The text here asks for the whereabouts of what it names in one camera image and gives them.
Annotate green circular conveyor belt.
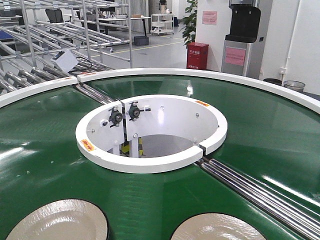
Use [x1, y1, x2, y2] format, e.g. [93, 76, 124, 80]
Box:
[0, 75, 320, 240]

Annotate black bearing mount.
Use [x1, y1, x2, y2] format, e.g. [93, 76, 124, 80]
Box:
[108, 106, 123, 128]
[126, 101, 151, 121]

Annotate white inner conveyor ring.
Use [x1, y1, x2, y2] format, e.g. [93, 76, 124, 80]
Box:
[75, 94, 229, 174]

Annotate cream plate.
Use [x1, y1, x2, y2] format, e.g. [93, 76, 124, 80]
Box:
[171, 213, 265, 240]
[6, 198, 109, 240]

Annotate pink wall notice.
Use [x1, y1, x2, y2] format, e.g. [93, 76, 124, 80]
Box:
[202, 10, 218, 26]

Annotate black bearing mount left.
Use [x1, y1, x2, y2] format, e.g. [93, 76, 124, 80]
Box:
[108, 106, 123, 128]

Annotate steel conveyor rollers right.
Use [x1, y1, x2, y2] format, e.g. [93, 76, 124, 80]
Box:
[195, 157, 320, 240]

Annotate red fire extinguisher cabinet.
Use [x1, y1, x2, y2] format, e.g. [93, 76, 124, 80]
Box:
[186, 42, 209, 70]

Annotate steel conveyor rollers left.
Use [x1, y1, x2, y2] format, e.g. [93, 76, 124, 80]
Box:
[73, 83, 117, 105]

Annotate metal roller rack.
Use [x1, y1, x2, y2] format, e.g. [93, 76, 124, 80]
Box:
[0, 0, 132, 95]

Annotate green potted plant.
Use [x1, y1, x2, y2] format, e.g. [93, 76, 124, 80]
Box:
[182, 0, 198, 46]

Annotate black bearing mount right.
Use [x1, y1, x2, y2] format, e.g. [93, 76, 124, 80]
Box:
[126, 101, 151, 121]

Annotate white control box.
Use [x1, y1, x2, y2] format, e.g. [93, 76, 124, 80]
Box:
[51, 49, 79, 73]

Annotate white outer conveyor rim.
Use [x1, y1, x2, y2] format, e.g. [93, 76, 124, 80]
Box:
[0, 68, 320, 114]

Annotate dark plastic crate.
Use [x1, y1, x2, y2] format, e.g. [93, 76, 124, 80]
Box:
[133, 35, 149, 46]

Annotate wire mesh waste bin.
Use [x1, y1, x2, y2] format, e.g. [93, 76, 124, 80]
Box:
[283, 80, 306, 93]

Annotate steel conveyor rollers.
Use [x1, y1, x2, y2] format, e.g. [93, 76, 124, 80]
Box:
[73, 83, 117, 105]
[195, 157, 320, 240]

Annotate white rolling cart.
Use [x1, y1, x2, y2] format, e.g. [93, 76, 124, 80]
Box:
[150, 13, 174, 36]

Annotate black water dispenser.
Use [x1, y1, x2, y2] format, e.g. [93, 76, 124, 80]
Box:
[221, 0, 261, 76]

